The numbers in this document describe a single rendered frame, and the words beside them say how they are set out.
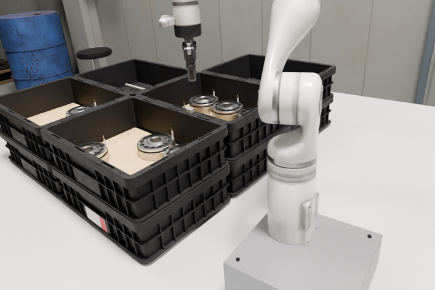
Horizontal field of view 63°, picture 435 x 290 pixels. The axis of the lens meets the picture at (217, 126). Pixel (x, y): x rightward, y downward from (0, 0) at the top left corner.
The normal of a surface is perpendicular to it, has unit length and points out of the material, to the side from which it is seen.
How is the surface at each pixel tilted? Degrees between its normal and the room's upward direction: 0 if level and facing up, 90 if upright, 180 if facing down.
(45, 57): 90
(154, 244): 90
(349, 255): 2
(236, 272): 90
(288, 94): 60
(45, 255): 0
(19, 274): 0
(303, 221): 88
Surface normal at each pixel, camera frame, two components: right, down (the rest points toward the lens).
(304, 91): -0.27, -0.21
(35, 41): 0.51, 0.33
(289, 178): -0.28, 0.40
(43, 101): 0.75, 0.24
